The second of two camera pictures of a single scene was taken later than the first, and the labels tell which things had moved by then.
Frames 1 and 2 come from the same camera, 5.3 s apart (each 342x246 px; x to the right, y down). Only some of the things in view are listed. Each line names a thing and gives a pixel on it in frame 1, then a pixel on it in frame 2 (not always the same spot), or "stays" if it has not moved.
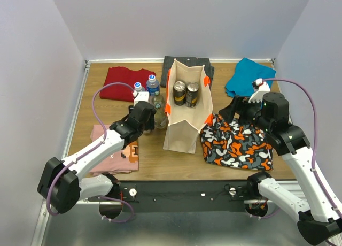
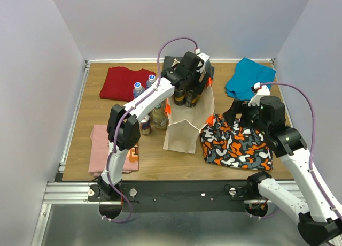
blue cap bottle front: [153, 85] stays
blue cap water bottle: [138, 86] stays
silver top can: [191, 94] stays
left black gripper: [150, 124] to [197, 86]
